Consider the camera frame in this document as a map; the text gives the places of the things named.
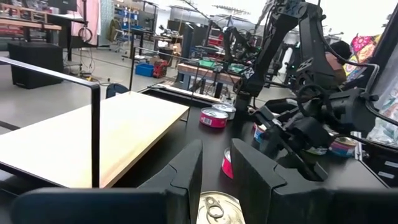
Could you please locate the black table mat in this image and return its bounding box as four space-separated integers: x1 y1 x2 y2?
113 88 391 224

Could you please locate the person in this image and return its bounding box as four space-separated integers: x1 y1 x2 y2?
325 40 353 86

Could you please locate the colourful patterned fabric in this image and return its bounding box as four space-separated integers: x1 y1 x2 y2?
343 33 382 83

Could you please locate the black cabinet box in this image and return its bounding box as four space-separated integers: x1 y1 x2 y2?
7 42 65 90

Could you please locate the blue plastic bin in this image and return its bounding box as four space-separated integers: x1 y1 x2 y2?
135 63 155 78

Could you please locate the wooden workbench with green items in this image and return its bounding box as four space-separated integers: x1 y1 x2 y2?
176 58 246 94

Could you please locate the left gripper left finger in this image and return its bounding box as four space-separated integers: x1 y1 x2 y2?
12 139 204 224

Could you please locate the clear plastic bag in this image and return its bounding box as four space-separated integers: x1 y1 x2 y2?
366 77 398 147

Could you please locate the dark blue chair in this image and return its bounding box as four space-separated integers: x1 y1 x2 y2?
105 83 130 100

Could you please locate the black metal rig frame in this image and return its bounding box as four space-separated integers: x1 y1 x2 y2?
138 86 398 189

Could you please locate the silver metal bracket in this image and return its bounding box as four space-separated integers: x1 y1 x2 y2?
350 131 364 161

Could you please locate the pink hanging cloth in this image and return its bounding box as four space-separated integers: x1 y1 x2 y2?
71 0 101 38

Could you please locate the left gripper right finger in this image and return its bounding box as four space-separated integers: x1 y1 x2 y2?
230 138 398 224

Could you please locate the blue Wild Planet can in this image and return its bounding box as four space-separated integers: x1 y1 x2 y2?
252 122 267 144
328 136 358 158

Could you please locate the green label tuna can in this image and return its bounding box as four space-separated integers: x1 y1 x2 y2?
197 190 246 224
212 103 237 121

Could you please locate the wooden storage rack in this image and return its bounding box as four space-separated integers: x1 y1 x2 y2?
0 2 63 43

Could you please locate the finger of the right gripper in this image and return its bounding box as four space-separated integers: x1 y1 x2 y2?
252 98 299 125
270 136 329 183

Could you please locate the red label tuna can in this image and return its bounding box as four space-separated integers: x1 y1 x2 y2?
199 107 229 129
221 146 234 180

